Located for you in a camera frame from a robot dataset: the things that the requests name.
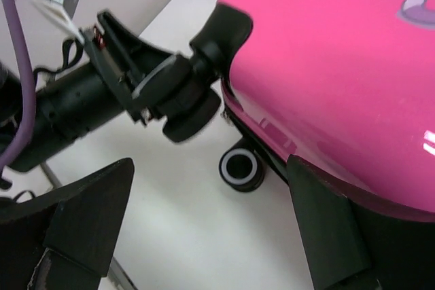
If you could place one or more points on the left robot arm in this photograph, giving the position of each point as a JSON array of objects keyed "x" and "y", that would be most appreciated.
[{"x": 62, "y": 115}]

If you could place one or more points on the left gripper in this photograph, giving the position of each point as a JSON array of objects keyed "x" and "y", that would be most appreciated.
[{"x": 134, "y": 76}]

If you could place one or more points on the pink hard-shell suitcase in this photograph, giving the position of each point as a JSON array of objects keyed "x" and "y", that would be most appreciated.
[{"x": 346, "y": 85}]

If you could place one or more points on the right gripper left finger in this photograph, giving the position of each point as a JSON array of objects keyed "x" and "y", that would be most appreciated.
[{"x": 65, "y": 239}]

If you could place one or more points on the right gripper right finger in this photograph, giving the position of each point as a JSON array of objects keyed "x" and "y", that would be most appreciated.
[{"x": 354, "y": 239}]

